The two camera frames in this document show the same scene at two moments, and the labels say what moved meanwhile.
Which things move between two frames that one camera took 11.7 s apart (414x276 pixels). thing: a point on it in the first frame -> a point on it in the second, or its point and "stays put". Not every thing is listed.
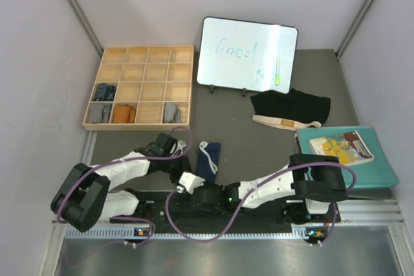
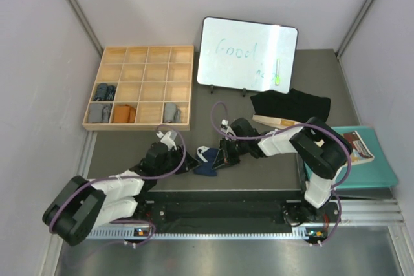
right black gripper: x=207 y=184 -> x=226 y=143
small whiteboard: x=241 y=54 stays put
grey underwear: x=172 y=113 stays put
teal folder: x=378 y=173 stays put
